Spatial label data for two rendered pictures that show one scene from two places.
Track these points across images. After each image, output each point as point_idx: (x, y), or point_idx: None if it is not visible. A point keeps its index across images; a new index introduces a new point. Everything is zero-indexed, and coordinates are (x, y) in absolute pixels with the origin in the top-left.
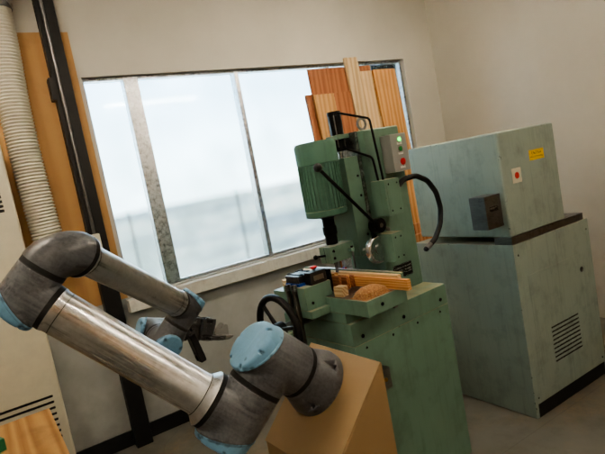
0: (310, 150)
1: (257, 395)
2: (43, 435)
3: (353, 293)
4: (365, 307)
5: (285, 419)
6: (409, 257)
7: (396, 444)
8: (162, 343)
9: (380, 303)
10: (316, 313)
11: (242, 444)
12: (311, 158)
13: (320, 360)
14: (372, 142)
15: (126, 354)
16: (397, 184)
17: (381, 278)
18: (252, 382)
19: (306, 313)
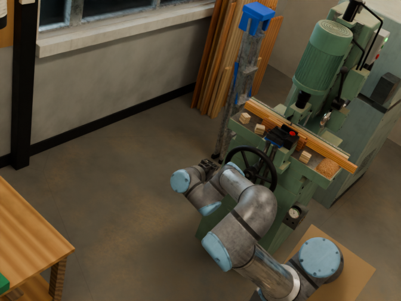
0: (337, 43)
1: (314, 289)
2: (18, 208)
3: (310, 159)
4: (326, 183)
5: None
6: None
7: (276, 240)
8: (212, 209)
9: (333, 178)
10: (283, 170)
11: None
12: (334, 50)
13: None
14: (368, 37)
15: (271, 278)
16: (367, 77)
17: (333, 154)
18: (315, 282)
19: (276, 168)
